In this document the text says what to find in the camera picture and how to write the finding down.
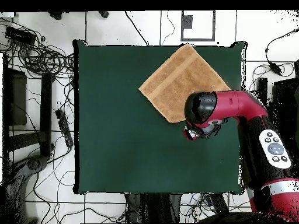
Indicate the tan terry towel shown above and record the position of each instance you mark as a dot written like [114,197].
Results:
[177,81]

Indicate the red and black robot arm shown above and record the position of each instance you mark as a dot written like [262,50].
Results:
[233,102]

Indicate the dark flat panel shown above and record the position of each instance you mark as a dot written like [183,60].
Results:
[287,98]
[17,98]

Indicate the dark green table cloth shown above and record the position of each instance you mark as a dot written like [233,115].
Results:
[116,151]

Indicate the long black power strip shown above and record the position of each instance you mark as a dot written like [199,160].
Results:
[219,204]

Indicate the dark grey square plate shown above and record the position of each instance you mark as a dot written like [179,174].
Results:
[187,22]

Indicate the dark stand foot with knob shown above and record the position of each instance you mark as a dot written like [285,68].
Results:
[33,163]

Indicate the black electronics box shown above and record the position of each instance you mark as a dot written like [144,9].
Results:
[19,35]

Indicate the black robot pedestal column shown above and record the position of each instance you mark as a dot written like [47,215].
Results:
[151,207]

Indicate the grey square floor frame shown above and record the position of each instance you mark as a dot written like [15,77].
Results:
[182,32]

